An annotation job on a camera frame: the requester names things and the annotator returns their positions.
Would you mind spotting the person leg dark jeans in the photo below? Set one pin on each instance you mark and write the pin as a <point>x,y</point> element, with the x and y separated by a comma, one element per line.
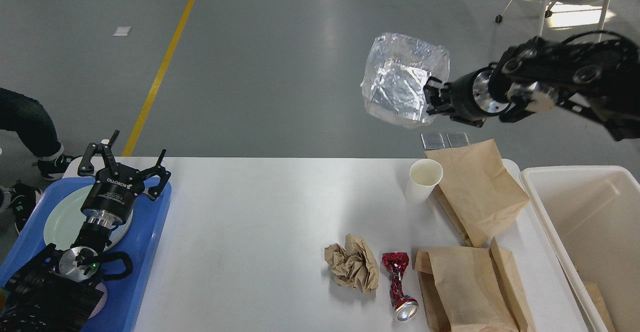
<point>27,118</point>

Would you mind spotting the crushed red soda can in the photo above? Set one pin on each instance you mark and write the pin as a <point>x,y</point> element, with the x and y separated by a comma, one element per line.
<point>405,306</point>

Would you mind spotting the white paper cup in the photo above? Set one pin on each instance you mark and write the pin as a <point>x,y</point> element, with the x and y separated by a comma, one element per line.
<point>424,175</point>

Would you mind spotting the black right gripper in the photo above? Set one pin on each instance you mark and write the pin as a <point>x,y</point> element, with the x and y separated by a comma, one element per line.
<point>470,100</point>

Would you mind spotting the blue plastic tray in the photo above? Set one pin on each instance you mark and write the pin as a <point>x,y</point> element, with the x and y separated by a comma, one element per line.
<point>124,297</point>

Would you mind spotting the brown paper bag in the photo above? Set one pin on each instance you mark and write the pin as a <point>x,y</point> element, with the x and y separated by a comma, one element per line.
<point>471,289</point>
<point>477,192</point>

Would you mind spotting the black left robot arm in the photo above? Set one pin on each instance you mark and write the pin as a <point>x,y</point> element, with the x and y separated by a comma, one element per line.
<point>83,260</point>

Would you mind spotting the crumpled brown paper ball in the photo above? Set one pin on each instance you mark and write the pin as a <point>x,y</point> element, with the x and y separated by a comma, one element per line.
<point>353,264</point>

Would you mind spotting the white plastic bin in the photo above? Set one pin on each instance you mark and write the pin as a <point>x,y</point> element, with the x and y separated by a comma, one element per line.
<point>591,215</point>

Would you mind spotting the brown paper bag lower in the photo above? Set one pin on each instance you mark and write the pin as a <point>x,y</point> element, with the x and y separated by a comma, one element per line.
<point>471,289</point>

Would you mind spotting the grey floor outlet plate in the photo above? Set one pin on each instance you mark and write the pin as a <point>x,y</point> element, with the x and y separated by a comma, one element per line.
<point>438,141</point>

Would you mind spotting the aluminium foil tray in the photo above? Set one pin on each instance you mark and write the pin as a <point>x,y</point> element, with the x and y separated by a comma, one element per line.
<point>397,69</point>

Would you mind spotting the brown paper bag upper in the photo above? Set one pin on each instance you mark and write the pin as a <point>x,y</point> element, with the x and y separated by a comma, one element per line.
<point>477,192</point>

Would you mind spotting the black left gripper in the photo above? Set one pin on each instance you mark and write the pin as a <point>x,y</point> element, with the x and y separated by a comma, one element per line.
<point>114,192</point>

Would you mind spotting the black green sneaker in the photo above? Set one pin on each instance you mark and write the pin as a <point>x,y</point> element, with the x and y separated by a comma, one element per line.
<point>21,199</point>
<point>54,169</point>

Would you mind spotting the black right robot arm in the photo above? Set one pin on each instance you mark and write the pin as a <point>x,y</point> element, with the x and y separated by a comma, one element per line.
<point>598,81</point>

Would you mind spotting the green plate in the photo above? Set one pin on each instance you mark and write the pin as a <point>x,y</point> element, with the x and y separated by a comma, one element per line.
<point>66,219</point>

